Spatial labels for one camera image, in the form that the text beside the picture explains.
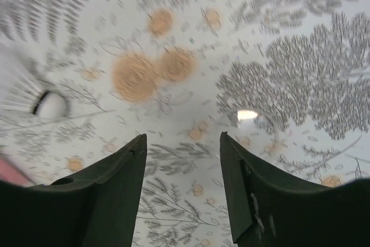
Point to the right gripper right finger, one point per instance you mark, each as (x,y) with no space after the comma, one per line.
(269,207)

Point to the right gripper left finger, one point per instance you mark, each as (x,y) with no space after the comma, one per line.
(96,206)

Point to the clear tube lid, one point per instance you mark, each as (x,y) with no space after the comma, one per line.
(253,129)

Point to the white feather shuttlecock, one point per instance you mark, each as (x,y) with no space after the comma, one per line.
(22,91)

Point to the pink badminton racket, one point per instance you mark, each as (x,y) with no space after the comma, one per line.
(11,174)

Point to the floral table cloth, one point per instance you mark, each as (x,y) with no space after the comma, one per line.
(168,69)

